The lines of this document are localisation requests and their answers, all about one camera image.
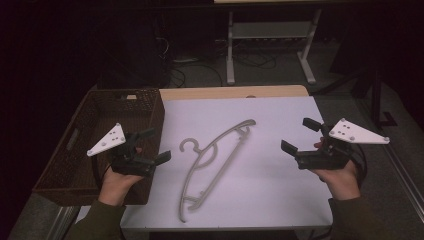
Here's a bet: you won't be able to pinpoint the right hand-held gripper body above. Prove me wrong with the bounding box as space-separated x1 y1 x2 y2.
294 117 390 171

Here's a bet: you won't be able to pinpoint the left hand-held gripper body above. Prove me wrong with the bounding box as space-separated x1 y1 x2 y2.
87 123 158 178

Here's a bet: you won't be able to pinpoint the grey plastic clothes hanger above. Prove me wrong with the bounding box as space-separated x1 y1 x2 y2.
178 118 257 223

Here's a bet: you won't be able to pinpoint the brown woven basket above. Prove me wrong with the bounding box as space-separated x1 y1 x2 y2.
32 88 166 207

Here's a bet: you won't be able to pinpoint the person's left hand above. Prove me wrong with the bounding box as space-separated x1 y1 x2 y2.
98 167 145 207

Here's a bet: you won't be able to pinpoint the person's right hand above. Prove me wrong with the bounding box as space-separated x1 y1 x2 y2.
309 159 362 201

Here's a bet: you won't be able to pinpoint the white table mat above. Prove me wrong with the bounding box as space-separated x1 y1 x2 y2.
120 95 334 231

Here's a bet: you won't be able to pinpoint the black metal stand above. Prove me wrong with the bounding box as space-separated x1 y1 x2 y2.
351 66 398 130

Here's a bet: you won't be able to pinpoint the wooden table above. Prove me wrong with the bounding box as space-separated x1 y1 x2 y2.
159 84 309 102

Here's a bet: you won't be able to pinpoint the black floor cables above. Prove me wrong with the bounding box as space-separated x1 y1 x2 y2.
166 54 278 88

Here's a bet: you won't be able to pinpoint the white metal desk frame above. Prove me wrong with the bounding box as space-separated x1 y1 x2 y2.
225 9 323 86

